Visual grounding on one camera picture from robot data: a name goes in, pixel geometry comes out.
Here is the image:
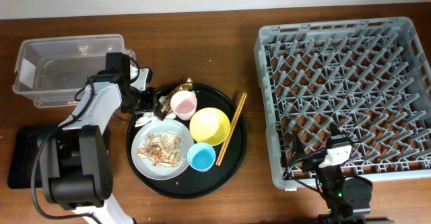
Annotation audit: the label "white napkin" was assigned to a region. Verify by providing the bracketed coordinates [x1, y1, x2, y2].
[135, 111, 176, 128]

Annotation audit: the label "brown snack wrapper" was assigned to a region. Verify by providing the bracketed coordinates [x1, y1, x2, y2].
[155, 78, 194, 120]

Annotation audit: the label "pink cup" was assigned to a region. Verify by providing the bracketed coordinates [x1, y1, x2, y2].
[170, 90, 197, 120]

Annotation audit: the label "yellow bowl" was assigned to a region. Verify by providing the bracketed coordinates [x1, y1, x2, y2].
[189, 108, 230, 146]

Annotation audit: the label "blue cup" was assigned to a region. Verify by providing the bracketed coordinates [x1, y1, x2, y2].
[187, 143, 216, 172]

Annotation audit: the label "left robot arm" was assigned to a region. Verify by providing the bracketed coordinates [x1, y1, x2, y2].
[30, 52, 158, 223]

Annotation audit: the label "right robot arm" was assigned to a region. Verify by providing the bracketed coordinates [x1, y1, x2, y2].
[284, 123, 394, 224]

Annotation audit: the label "grey dishwasher rack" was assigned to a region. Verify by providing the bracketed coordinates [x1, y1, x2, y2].
[254, 17, 430, 190]

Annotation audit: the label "food scraps with rice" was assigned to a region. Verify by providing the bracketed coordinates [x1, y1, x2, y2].
[137, 133, 181, 168]

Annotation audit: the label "grey plate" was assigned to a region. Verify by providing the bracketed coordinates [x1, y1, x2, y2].
[131, 119, 195, 180]

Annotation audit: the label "clear plastic bin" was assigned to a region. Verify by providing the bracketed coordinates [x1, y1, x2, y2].
[13, 34, 135, 108]

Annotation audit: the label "round black serving tray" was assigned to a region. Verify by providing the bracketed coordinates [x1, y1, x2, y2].
[125, 83, 247, 199]

